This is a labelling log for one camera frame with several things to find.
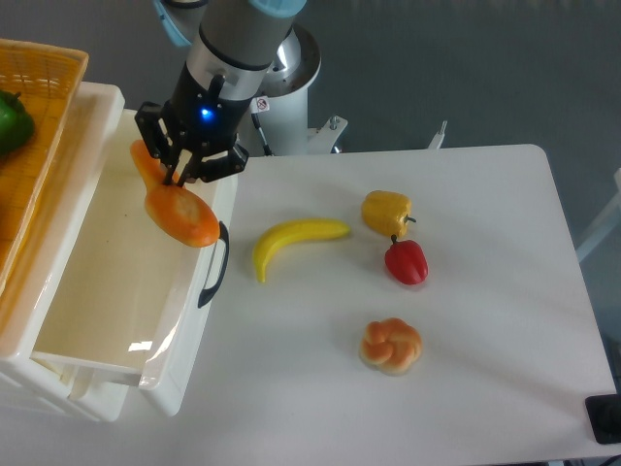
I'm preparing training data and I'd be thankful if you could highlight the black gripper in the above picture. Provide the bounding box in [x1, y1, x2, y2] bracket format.
[135, 68, 249, 187]

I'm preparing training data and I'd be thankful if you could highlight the long orange bread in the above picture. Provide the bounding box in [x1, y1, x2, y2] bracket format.
[130, 140, 220, 248]

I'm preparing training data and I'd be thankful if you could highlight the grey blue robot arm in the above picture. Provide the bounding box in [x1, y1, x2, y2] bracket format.
[135, 1, 306, 186]

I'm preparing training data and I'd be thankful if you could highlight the white upper drawer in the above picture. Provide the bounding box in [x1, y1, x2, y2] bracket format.
[33, 111, 228, 416]

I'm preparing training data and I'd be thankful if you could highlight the white drawer cabinet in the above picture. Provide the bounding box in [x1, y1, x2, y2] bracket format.
[1, 83, 127, 421]

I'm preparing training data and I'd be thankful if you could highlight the round knotted bread roll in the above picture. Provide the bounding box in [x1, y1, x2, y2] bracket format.
[359, 317, 423, 376]

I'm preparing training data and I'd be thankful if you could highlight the yellow banana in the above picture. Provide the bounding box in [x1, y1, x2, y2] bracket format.
[252, 217, 350, 283]

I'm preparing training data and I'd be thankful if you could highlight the orange plastic basket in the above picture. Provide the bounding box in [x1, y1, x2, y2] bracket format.
[1, 39, 89, 285]

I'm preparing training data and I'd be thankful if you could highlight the green bell pepper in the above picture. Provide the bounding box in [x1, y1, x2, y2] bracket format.
[0, 90, 35, 155]

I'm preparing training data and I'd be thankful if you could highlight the yellow bell pepper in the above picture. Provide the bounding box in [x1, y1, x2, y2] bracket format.
[361, 190, 416, 238]

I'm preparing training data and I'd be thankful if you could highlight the red bell pepper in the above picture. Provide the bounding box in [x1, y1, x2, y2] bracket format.
[384, 235, 429, 285]

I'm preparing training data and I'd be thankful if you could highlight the black device at edge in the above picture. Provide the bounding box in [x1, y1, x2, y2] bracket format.
[585, 394, 620, 445]

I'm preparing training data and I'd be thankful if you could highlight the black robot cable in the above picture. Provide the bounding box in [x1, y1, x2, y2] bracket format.
[250, 111, 275, 157]

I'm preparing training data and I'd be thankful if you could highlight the black drawer handle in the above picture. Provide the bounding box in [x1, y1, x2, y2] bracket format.
[197, 220, 230, 310]

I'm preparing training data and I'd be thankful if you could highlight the white clamp post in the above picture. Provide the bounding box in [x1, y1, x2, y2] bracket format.
[428, 120, 447, 150]

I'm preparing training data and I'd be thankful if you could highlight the white frame at right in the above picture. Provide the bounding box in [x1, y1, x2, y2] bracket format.
[575, 169, 620, 263]

